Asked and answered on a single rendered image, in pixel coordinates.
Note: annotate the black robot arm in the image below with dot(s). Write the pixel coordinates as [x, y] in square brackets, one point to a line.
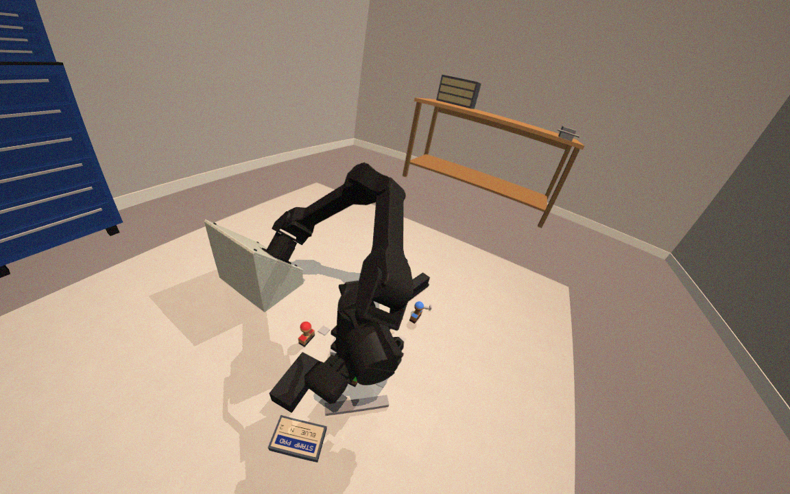
[385, 275]

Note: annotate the wooden hand stamp with blue top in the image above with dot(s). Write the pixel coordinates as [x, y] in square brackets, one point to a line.
[419, 307]

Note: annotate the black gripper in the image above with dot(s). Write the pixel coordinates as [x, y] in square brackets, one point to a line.
[329, 379]

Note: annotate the wooden hand stamp with red top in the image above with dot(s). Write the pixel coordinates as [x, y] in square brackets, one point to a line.
[307, 335]

